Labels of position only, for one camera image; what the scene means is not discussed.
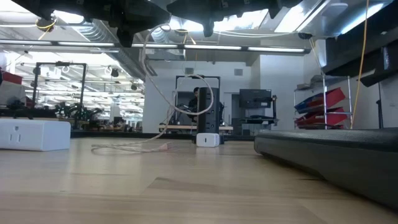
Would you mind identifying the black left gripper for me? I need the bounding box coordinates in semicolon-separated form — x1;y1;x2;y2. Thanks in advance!
105;0;171;48

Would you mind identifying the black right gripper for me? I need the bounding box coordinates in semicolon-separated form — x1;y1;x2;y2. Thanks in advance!
167;0;271;37

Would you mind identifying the black tower power strip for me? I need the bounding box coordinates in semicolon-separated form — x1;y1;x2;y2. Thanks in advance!
196;86;221;144

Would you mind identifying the thin beige USB cable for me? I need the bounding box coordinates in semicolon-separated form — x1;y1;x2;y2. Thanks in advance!
91;23;215;154

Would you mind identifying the white USB charger cube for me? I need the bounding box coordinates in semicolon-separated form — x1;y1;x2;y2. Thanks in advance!
196;133;220;148

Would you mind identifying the white power strip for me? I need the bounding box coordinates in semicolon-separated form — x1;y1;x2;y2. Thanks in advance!
0;118;72;152

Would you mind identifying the long black power strip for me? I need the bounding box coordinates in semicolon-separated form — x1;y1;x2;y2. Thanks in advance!
254;128;398;210

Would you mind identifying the ceiling light strip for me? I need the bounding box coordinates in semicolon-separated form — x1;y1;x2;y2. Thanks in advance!
0;39;307;54

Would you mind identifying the person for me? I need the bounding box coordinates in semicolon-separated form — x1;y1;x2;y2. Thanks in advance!
187;86;200;123

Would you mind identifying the black monitor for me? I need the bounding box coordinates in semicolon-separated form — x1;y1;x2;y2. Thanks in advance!
238;88;277;119

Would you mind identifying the wooden background table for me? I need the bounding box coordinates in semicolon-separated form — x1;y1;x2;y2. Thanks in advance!
158;124;234;131

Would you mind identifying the red box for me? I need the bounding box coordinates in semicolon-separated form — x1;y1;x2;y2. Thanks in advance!
0;70;23;85

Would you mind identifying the grey box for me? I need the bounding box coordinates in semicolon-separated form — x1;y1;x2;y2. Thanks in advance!
0;80;27;106

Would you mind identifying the metal shelf rack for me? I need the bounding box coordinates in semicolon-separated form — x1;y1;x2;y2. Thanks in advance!
294;74;354;130

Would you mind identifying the red plastic storage bin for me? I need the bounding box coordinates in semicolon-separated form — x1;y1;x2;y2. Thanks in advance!
295;106;348;127
294;86;346;114

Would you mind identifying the black metal beam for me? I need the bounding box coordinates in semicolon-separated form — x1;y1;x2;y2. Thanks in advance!
323;0;398;88

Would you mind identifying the black rig frame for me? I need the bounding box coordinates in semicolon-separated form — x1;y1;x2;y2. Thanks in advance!
175;74;221;125
32;61;88;129

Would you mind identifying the silver ceiling duct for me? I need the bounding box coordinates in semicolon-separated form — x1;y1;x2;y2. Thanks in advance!
298;0;392;35

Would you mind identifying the hanging yellow cable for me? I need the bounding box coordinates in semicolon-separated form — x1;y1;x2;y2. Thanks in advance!
350;0;371;129

